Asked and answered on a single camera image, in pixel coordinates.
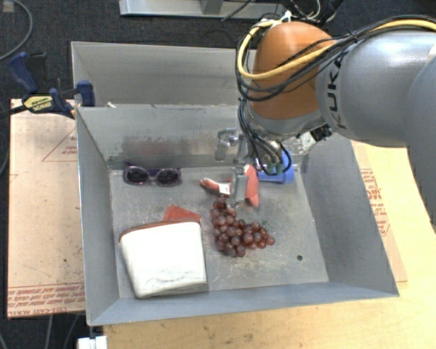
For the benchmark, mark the salmon pink toy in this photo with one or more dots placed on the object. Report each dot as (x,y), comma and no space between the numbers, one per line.
(253,185)

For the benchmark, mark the purple sunglasses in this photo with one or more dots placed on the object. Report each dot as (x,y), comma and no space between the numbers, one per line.
(152,176)

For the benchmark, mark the black cylinder on white bracket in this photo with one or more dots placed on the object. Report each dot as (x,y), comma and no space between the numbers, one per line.
(320,132)

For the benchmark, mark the brown cardboard board, red print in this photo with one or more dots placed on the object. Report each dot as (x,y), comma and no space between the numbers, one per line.
(40,195)

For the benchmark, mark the white pouch with brown edge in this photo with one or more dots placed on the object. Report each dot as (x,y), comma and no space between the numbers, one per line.
(163,256)

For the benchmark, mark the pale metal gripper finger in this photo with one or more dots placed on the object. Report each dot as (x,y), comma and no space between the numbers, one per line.
(240,187)
(221,147)

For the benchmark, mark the blue cup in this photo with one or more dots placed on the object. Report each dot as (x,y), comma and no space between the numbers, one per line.
(285,173)

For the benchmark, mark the red grape bunch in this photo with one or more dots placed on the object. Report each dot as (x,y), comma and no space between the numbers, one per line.
(236,235)

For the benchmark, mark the grey metal bin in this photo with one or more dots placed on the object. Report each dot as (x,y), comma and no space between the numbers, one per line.
(149,140)

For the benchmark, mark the red-orange flat piece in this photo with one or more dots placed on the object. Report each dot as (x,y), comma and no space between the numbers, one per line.
(179,213)

